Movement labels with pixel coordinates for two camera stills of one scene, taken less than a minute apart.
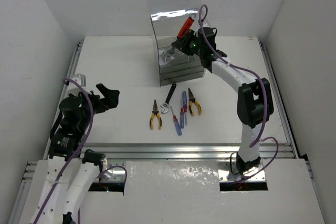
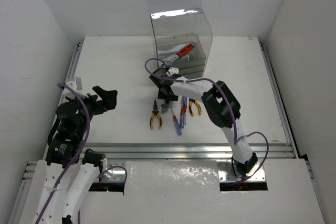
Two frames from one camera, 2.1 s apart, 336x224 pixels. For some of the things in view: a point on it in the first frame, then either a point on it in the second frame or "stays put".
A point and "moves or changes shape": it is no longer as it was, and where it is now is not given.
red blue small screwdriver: (181, 112) stays put
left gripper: (99, 100) stays put
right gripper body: (191, 41) -> (163, 95)
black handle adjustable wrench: (165, 106) stays put
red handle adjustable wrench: (167, 54) moves or changes shape
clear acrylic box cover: (174, 5) stays put
